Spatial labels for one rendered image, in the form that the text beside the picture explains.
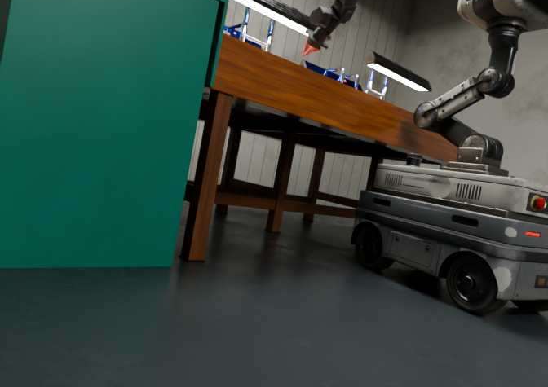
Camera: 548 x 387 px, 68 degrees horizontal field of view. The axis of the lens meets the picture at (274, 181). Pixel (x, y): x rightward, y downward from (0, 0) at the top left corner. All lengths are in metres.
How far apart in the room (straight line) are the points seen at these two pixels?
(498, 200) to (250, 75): 0.94
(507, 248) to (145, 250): 1.12
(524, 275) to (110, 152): 1.34
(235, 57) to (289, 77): 0.25
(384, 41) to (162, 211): 4.00
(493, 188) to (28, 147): 1.40
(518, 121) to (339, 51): 1.81
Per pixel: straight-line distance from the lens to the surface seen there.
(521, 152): 3.96
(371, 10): 4.87
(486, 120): 4.20
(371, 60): 2.41
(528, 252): 1.57
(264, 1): 1.91
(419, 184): 1.75
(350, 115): 1.81
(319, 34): 1.75
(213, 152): 1.39
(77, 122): 1.18
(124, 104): 1.21
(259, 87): 1.48
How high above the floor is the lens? 0.36
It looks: 2 degrees down
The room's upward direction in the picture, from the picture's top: 11 degrees clockwise
